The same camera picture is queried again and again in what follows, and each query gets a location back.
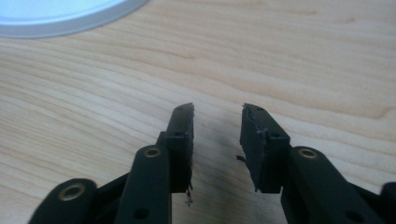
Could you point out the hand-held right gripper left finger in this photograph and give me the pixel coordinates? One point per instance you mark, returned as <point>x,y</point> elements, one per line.
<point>179,149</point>

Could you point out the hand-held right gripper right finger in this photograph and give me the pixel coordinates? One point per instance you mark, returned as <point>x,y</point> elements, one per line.
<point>264,155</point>

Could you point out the white round plate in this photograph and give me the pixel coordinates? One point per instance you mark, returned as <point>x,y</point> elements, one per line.
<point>56,15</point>

